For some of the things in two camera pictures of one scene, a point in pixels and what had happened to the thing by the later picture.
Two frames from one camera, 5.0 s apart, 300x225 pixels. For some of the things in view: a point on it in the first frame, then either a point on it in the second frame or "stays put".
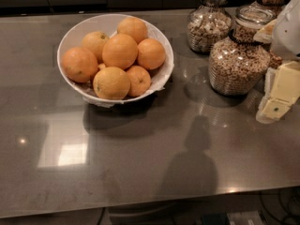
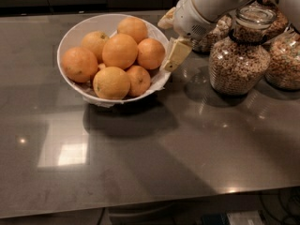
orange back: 133,26 stays put
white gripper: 287,35 → 188,20
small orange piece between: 101,66 stays put
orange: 151,53 stays put
